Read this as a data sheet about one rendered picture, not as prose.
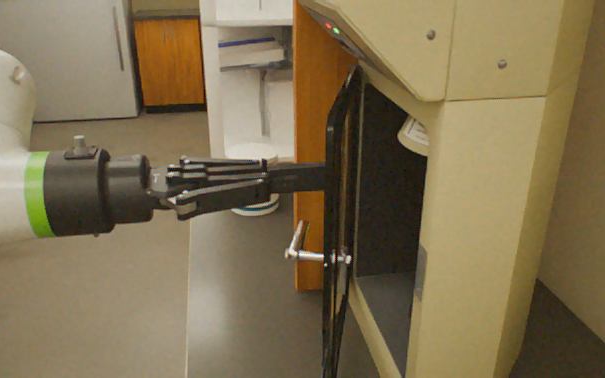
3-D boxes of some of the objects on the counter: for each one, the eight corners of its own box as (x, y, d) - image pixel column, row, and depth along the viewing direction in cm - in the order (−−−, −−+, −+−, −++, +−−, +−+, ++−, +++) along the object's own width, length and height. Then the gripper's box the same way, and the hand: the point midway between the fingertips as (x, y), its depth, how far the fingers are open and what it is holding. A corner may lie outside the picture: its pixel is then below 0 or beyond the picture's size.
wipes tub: (275, 193, 146) (274, 141, 140) (282, 214, 134) (281, 158, 128) (227, 196, 144) (224, 144, 138) (230, 218, 132) (226, 162, 126)
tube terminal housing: (471, 287, 105) (542, -179, 74) (574, 416, 76) (766, -262, 44) (348, 300, 101) (368, -186, 70) (408, 442, 72) (489, -283, 40)
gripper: (97, 182, 51) (342, 166, 54) (116, 138, 62) (316, 127, 66) (109, 250, 54) (339, 230, 57) (125, 196, 65) (316, 183, 69)
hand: (297, 177), depth 61 cm, fingers closed
